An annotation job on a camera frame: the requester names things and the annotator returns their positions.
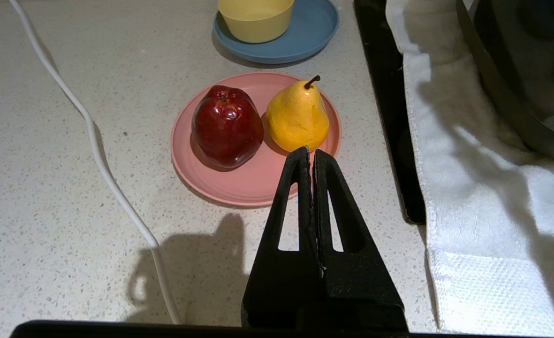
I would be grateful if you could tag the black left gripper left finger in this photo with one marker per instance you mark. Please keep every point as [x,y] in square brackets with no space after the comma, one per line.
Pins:
[276,291]

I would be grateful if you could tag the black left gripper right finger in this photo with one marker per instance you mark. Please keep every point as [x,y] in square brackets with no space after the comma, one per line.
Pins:
[361,291]

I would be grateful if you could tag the yellow bowl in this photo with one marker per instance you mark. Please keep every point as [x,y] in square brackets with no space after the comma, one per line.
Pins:
[255,26]

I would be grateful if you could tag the dark grey rice cooker base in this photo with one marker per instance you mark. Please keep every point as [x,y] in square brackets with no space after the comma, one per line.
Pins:
[516,70]

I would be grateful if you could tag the pink plate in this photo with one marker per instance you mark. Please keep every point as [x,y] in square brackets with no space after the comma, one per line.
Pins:
[239,183]

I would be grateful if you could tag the white towel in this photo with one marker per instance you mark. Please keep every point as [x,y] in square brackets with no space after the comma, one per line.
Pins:
[483,234]

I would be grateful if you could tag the yellow pear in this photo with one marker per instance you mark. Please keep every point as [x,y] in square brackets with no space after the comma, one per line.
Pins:
[298,123]

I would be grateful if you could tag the red apple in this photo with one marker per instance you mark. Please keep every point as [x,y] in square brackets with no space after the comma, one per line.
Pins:
[227,127]

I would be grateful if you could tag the black flat strip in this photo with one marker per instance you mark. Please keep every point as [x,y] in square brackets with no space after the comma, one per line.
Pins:
[389,94]

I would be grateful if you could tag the blue plate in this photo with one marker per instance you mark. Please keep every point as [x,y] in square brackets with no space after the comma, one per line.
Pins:
[314,33]

